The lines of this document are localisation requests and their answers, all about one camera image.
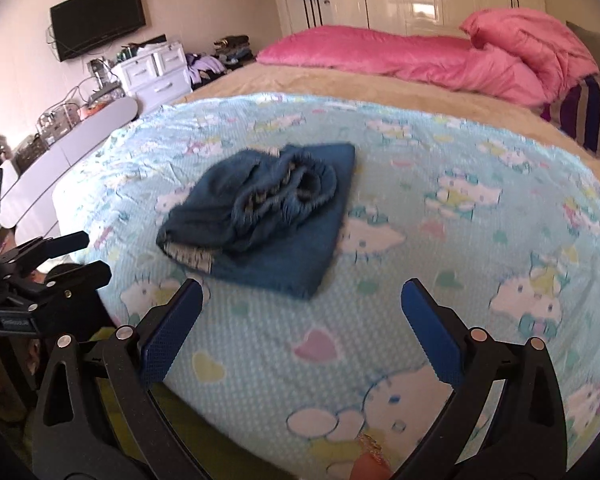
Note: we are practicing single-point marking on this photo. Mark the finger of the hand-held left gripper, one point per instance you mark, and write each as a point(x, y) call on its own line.
point(70, 285)
point(45, 252)

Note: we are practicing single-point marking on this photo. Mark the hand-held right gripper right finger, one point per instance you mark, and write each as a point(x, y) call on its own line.
point(430, 330)

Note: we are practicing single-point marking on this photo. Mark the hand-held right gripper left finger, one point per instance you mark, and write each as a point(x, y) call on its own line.
point(172, 330)

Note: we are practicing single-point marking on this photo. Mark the blue pants with lace trim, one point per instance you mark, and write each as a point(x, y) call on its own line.
point(290, 255)

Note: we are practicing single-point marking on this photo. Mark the cartoon cat printed blanket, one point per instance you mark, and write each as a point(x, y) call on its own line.
point(455, 270)

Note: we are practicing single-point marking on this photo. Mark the white oval table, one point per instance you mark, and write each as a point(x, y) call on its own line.
point(55, 170)

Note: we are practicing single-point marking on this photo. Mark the person's green top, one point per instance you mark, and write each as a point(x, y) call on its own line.
point(195, 415)

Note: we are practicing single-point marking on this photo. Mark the clear plastic box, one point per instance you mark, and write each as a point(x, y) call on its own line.
point(57, 122)

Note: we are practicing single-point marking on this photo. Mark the white drawer unit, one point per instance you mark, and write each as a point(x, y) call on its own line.
point(150, 72)

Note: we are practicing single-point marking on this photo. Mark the purple clothes pile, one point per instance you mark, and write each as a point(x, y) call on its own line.
point(205, 67)

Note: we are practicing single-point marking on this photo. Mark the tan bed sheet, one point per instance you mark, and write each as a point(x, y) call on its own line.
point(355, 85)

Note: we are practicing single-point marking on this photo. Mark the pink duvet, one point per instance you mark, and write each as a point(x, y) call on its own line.
point(430, 65)

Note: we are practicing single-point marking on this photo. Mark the striped purple pillow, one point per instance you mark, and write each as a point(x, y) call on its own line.
point(590, 115)

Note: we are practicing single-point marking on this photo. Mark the dark folded clothes pile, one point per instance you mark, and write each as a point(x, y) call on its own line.
point(235, 50)

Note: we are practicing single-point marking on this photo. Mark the green cushion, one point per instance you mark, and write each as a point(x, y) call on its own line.
point(597, 47)

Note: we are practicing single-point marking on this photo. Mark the black wall television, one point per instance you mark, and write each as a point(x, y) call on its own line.
point(97, 20)

